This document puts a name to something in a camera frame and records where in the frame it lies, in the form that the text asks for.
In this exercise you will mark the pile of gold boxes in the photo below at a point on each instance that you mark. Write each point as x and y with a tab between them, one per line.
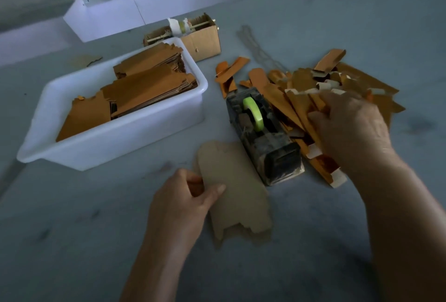
293	96

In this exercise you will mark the white plastic bin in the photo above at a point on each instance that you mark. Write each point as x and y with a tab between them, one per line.
104	145

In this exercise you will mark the gold cartons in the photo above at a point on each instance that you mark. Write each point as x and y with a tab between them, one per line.
150	86

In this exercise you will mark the person's left forearm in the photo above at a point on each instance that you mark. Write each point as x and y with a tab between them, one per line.
157	277

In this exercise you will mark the person's left hand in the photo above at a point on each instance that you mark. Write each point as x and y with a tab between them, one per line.
178	218

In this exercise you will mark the black tape dispenser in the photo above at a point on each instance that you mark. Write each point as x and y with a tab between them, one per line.
272	155

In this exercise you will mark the person's right hand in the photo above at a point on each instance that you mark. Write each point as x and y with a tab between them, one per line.
355	131

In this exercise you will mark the green tape roll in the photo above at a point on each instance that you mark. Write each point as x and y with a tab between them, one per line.
253	111

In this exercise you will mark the person's right forearm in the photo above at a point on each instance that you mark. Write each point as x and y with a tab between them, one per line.
408	235

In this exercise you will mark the small cardboard box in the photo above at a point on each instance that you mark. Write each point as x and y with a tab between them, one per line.
205	43

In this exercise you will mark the pile of beige blanks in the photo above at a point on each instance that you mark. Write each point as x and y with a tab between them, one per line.
240	187

